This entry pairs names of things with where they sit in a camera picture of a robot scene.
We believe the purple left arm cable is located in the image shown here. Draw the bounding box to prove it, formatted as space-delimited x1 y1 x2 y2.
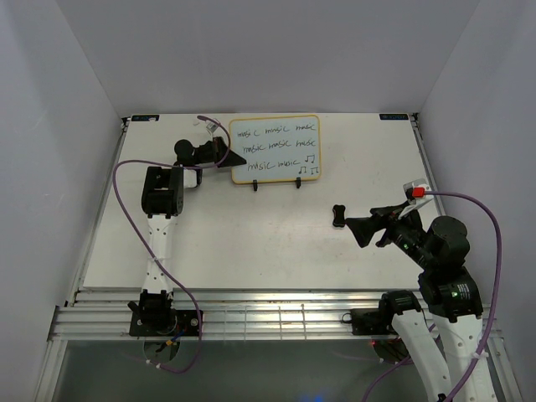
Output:
111 116 230 374

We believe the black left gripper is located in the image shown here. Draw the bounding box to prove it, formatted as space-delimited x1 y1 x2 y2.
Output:
193 137 248 168

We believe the blue label sticker right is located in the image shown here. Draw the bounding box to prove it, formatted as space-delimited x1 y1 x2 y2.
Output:
379 113 409 121

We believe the blue label sticker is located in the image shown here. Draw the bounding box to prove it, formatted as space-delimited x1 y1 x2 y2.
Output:
379 113 409 121
131 115 160 122

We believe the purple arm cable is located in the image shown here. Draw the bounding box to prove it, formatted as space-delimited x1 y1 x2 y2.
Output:
111 116 230 374
360 190 503 402

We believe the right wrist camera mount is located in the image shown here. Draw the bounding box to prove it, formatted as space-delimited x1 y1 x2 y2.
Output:
399 178 434 219

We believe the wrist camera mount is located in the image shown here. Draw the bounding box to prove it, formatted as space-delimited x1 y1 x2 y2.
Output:
201 118 219 138
399 178 434 219

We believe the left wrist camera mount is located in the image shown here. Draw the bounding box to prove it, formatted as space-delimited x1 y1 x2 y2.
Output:
201 118 219 138

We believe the blue label sticker left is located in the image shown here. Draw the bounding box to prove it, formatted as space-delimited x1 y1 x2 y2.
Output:
131 115 160 122

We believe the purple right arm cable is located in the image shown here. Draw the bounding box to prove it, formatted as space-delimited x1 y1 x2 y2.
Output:
360 190 503 402

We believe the black metal whiteboard stand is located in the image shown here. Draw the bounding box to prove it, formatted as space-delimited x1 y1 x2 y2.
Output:
251 177 302 192

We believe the yellow framed whiteboard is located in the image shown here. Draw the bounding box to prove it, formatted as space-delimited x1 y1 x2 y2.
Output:
229 115 322 184

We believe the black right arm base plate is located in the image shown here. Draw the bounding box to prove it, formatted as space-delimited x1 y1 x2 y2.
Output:
340 308 395 336

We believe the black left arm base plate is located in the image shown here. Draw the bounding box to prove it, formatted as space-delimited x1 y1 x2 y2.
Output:
128 308 203 338

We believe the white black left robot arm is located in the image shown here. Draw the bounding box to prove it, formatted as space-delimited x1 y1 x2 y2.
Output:
128 137 246 338

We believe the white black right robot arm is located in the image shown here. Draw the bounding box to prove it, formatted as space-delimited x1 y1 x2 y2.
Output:
353 203 497 401

